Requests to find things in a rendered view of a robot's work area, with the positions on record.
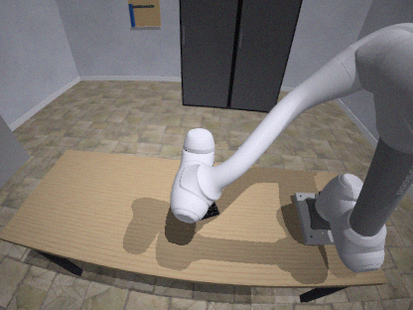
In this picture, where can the black knob box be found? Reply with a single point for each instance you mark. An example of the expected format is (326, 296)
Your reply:
(212, 211)

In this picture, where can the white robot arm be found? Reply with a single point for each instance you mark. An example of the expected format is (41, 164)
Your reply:
(381, 63)

